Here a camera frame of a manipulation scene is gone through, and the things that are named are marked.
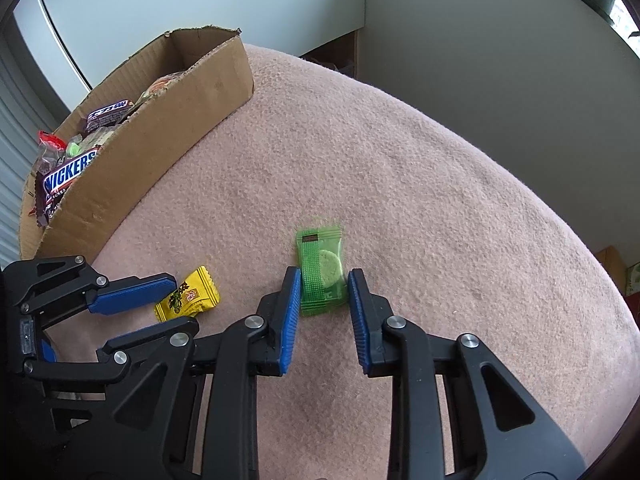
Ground yellow candy packet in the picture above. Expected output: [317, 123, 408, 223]
[154, 266, 221, 323]

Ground cardboard box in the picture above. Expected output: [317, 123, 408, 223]
[19, 26, 255, 261]

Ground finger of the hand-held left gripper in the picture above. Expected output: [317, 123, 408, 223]
[22, 316, 202, 432]
[2, 255, 178, 322]

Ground snack packets inside box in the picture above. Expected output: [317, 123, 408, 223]
[80, 126, 121, 153]

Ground brown wooden cabinet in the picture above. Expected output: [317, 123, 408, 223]
[299, 29, 362, 80]

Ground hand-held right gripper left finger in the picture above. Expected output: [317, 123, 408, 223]
[192, 266, 302, 480]

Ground grey ribbed shutter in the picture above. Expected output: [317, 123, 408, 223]
[0, 30, 72, 266]

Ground pink blanket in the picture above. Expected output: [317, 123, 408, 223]
[90, 42, 640, 480]

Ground clear red-edged pastry packet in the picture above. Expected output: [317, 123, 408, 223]
[36, 131, 69, 177]

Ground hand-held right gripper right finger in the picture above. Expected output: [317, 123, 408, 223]
[347, 268, 588, 480]

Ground brown chocolate bar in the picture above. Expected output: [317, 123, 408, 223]
[86, 101, 135, 132]
[32, 149, 100, 227]

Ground beige orange snack packet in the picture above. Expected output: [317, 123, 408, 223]
[131, 74, 190, 111]

